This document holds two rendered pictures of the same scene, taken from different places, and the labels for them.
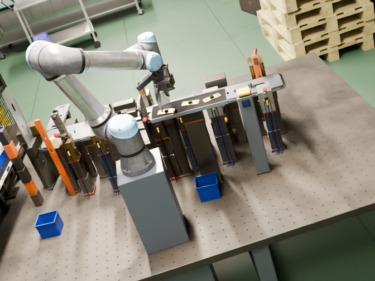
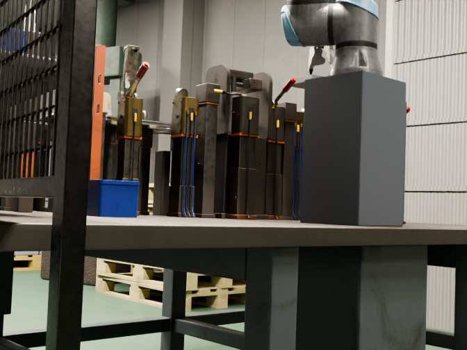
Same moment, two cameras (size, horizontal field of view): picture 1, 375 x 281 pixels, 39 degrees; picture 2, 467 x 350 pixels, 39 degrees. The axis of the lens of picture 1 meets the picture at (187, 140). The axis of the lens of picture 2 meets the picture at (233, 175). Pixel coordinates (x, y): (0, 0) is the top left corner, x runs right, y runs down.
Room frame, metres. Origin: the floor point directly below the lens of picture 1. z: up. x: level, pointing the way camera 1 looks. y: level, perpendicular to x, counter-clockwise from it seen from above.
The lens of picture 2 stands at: (0.84, 1.70, 0.73)
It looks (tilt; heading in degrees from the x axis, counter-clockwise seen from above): 3 degrees up; 318
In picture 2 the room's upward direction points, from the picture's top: 2 degrees clockwise
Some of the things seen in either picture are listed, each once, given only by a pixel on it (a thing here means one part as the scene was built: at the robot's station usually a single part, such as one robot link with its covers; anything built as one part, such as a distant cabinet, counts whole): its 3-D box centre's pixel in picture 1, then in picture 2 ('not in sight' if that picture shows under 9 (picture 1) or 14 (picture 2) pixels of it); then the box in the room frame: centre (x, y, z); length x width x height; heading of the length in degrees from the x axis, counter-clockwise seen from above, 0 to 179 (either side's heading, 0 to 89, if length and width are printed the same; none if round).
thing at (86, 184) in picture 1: (78, 168); (129, 157); (2.50, 0.60, 0.87); 0.10 x 0.07 x 0.35; 171
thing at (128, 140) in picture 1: (124, 133); (354, 22); (1.96, 0.24, 1.27); 0.13 x 0.12 x 0.14; 31
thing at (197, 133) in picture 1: (201, 145); not in sight; (2.24, -0.06, 0.92); 0.10 x 0.08 x 0.45; 81
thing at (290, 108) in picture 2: (177, 143); (285, 161); (2.38, 0.06, 0.90); 0.05 x 0.05 x 0.40; 81
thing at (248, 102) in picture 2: not in sight; (246, 158); (2.32, 0.30, 0.89); 0.09 x 0.08 x 0.38; 171
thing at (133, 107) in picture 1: (138, 144); (236, 143); (2.42, 0.25, 0.94); 0.18 x 0.13 x 0.49; 81
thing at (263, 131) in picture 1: (256, 111); not in sight; (2.53, -0.41, 0.84); 0.05 x 0.05 x 0.29; 81
